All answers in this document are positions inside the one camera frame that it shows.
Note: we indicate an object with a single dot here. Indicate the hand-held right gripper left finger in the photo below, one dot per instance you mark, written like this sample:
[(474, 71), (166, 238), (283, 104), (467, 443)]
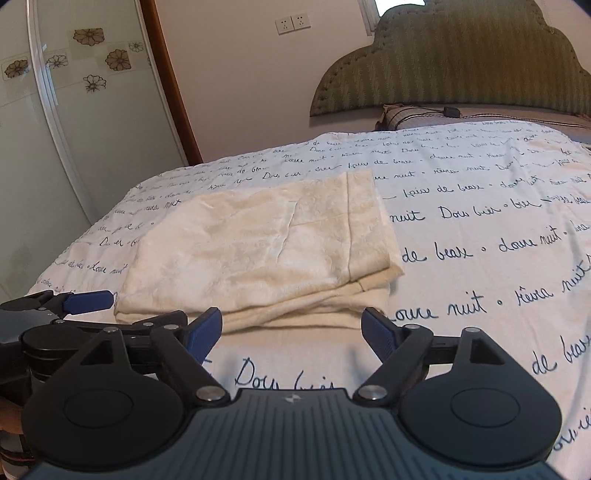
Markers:
[(203, 332)]

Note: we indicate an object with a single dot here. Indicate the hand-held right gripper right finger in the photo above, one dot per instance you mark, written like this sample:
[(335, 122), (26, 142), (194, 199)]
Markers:
[(378, 332)]

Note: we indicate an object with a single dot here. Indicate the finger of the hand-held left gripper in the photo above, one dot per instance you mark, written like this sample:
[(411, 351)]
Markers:
[(171, 318), (87, 302)]

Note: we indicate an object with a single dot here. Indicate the cream pants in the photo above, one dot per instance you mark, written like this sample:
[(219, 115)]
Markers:
[(258, 244)]

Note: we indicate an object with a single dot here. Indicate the white script-printed blanket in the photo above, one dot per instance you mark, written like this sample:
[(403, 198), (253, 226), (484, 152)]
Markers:
[(485, 286)]

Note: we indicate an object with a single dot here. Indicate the glass partition with flower decals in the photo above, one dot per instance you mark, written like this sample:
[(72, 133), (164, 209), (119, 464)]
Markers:
[(69, 138)]

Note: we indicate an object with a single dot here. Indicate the striped pillow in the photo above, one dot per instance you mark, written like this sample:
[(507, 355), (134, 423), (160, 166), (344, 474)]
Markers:
[(508, 121)]

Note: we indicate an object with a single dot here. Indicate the green padded headboard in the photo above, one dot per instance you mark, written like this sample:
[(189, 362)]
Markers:
[(461, 60)]

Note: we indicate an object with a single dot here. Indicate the window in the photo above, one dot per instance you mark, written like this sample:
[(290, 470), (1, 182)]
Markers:
[(392, 9)]

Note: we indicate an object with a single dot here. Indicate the wooden door frame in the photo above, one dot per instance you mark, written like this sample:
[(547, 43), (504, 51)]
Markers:
[(173, 83)]

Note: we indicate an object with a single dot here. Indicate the white wall socket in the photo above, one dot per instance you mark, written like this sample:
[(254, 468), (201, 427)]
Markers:
[(283, 25), (300, 22)]

